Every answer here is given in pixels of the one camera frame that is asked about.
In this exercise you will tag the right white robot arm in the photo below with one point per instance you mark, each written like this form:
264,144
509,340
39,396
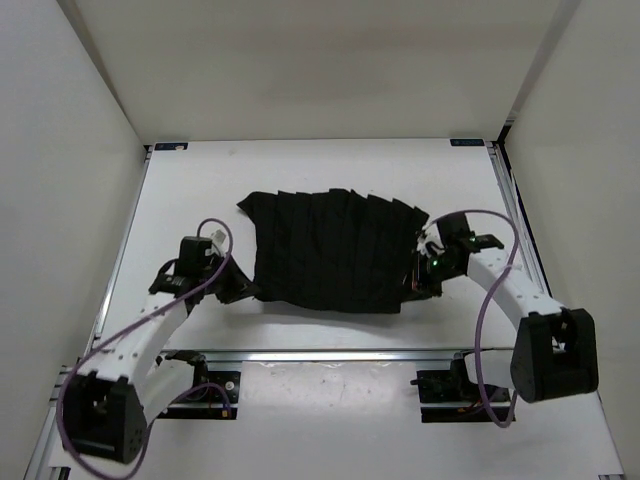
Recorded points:
554,354

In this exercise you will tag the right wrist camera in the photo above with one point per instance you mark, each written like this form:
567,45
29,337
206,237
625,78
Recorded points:
427,244

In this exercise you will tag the blue corner label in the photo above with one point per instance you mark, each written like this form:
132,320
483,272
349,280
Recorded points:
171,146
466,142

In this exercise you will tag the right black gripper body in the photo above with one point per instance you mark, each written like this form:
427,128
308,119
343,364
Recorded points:
434,270

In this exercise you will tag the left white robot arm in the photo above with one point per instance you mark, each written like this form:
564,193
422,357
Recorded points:
118,390

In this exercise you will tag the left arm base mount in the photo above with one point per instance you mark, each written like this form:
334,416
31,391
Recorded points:
182,386

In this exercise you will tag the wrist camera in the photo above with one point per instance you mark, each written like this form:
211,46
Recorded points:
218,239
427,244

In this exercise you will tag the left blue corner label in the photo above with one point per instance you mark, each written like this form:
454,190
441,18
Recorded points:
171,146

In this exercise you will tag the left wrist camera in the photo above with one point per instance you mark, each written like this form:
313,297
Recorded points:
218,239

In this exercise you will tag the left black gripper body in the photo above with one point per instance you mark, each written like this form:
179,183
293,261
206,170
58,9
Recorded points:
224,282

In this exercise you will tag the right blue corner label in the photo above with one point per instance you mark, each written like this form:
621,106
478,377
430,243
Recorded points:
466,142

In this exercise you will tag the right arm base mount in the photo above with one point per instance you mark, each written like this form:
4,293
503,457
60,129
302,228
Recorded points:
448,396

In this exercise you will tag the black pleated skirt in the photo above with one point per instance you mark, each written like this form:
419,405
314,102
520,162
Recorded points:
335,250

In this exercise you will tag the front aluminium frame rail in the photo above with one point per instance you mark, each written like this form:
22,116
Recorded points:
329,356

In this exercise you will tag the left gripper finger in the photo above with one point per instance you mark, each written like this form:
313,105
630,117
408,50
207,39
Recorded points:
239,279
232,293

